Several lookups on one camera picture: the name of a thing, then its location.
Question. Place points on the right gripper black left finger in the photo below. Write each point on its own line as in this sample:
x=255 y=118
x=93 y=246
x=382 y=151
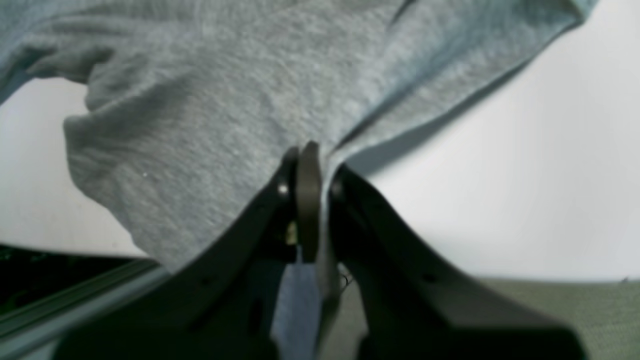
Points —
x=222 y=305

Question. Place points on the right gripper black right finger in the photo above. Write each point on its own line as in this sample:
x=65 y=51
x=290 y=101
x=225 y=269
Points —
x=419 y=306

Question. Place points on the grey T-shirt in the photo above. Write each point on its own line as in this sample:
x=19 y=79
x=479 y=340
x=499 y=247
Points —
x=192 y=104

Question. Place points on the aluminium frame rail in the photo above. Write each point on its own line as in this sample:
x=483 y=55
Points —
x=33 y=332

